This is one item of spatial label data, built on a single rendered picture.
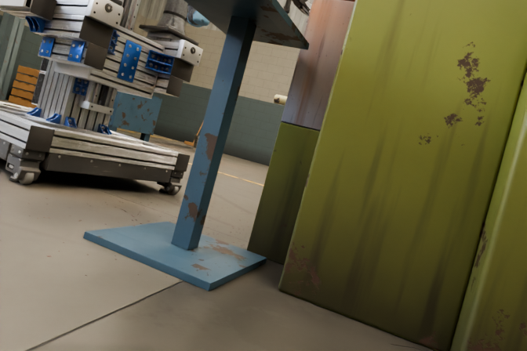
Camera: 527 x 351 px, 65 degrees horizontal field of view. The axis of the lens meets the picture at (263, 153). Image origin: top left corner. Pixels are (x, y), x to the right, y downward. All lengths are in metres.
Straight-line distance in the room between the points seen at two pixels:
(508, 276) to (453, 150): 0.31
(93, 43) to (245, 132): 8.55
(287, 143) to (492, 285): 0.75
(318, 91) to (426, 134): 0.46
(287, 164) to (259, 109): 8.81
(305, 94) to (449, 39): 0.50
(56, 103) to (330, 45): 1.35
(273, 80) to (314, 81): 8.82
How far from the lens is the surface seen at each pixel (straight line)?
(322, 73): 1.44
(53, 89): 2.27
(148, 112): 6.66
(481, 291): 1.03
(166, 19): 2.26
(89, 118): 2.22
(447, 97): 1.12
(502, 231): 1.02
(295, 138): 1.41
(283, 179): 1.42
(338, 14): 1.49
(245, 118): 10.28
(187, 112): 10.97
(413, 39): 1.16
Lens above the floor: 0.36
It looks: 1 degrees down
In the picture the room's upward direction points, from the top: 15 degrees clockwise
